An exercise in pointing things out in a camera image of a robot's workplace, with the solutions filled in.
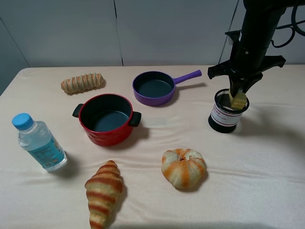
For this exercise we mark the red pot black handles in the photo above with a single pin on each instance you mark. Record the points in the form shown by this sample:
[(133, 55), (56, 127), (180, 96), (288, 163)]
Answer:
[(108, 119)]

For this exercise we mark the cream satin tablecloth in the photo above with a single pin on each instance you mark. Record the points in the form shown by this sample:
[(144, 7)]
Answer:
[(255, 176)]

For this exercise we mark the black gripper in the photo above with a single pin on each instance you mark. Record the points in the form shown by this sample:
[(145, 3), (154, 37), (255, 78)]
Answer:
[(247, 62)]

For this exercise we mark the yellow toy cake slice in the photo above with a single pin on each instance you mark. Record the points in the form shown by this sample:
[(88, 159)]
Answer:
[(239, 101)]

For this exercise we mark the striped long bread loaf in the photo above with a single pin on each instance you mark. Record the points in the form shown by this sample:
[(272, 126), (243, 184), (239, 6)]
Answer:
[(83, 83)]

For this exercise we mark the round striped bread bun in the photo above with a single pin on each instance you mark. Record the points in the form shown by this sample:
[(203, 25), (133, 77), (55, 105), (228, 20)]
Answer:
[(183, 168)]

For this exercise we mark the purple frying pan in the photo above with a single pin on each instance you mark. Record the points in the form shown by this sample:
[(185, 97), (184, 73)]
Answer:
[(155, 88)]

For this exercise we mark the black mesh pen cup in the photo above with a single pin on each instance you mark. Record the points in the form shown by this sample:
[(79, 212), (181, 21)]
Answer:
[(222, 118)]

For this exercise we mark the water bottle blue cap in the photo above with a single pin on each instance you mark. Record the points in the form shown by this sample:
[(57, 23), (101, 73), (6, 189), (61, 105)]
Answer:
[(36, 138)]

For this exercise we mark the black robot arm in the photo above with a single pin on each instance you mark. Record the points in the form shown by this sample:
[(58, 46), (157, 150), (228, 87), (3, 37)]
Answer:
[(261, 20)]

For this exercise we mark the striped toy croissant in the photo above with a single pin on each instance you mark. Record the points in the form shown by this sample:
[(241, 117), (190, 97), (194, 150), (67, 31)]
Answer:
[(103, 191)]

